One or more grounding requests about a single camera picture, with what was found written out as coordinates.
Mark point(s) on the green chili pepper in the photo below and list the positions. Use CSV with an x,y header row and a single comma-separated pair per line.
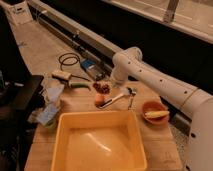
x,y
79,85

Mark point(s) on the orange bowl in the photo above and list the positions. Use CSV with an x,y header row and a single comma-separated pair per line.
x,y
154,106

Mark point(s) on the blue white cloth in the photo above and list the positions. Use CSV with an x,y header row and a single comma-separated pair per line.
x,y
47,115

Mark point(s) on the translucent soft gripper body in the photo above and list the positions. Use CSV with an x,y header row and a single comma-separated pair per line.
x,y
111,86

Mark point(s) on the black side stand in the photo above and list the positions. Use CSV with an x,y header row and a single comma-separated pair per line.
x,y
15,130

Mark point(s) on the bunch of red grapes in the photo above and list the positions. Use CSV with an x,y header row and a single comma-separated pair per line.
x,y
102,89

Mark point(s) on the yellow plastic tray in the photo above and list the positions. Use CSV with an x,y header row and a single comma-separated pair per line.
x,y
99,141

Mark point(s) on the small orange apple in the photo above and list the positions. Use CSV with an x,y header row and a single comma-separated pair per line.
x,y
99,99

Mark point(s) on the white handled spatula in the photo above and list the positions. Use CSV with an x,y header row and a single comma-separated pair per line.
x,y
124,92

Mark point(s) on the yellow banana piece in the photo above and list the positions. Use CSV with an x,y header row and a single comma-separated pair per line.
x,y
156,114

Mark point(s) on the wooden table board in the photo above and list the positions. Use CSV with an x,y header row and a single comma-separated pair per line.
x,y
160,147

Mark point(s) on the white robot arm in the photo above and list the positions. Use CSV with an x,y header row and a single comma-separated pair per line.
x,y
194,102

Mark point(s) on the white paper bag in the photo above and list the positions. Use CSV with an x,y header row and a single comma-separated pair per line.
x,y
19,13

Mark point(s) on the blue electronic box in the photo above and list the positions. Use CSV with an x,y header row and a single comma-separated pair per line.
x,y
92,69

